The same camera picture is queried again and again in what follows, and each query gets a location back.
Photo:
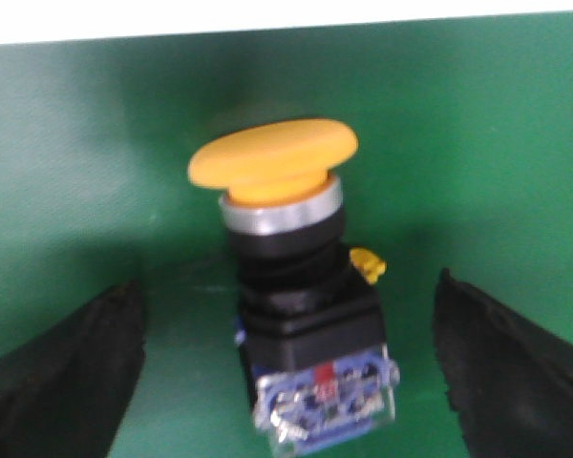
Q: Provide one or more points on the yellow mushroom push button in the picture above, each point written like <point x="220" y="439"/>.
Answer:
<point x="310" y="327"/>

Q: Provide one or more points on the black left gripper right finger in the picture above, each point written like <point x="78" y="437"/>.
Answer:
<point x="509" y="381"/>

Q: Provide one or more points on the green conveyor belt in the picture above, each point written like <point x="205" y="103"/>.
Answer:
<point x="465" y="162"/>

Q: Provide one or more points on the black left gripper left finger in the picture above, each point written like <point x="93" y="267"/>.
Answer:
<point x="65" y="392"/>

